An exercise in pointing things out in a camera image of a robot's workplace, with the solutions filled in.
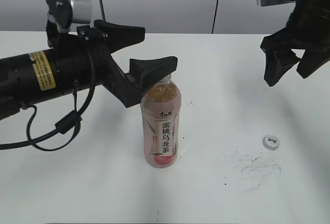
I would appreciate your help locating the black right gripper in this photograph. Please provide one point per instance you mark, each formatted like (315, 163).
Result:
(307, 29)

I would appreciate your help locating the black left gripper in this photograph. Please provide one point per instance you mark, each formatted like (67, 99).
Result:
(87, 58)

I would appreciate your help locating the peach oolong tea bottle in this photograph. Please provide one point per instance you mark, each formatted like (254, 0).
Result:
(160, 109)

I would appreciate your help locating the white bottle cap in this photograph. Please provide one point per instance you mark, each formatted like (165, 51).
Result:
(271, 142)

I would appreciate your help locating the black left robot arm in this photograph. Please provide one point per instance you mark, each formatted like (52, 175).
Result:
(24, 80)

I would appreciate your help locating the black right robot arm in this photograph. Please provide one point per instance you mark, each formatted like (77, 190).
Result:
(304, 41)

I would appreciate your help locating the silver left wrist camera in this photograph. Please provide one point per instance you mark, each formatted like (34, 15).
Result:
(64, 13)

